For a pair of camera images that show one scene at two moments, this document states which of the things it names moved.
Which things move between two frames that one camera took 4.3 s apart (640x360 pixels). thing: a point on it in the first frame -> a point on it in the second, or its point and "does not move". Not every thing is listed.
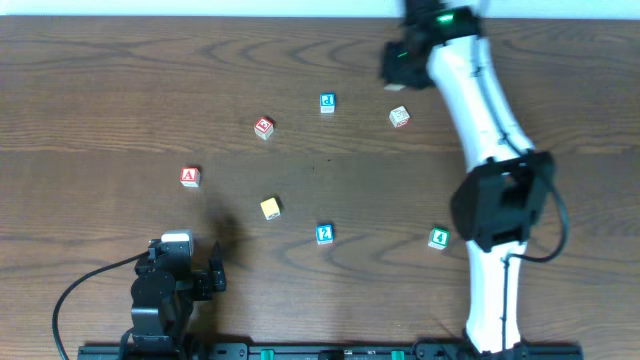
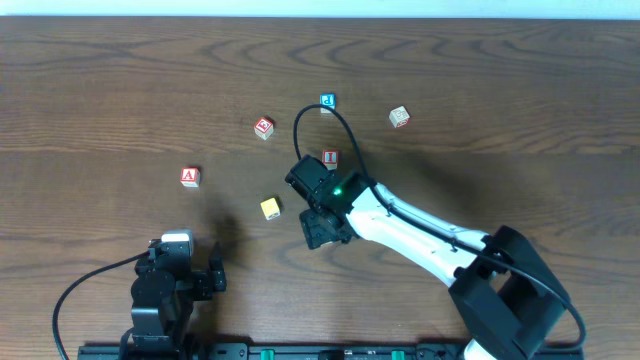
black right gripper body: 400,68 -> 319,229
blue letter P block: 328,103 does not move
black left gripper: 204,282 does not move
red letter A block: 190,176 does not move
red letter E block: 264,127 does not move
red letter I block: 393,87 -> 330,159
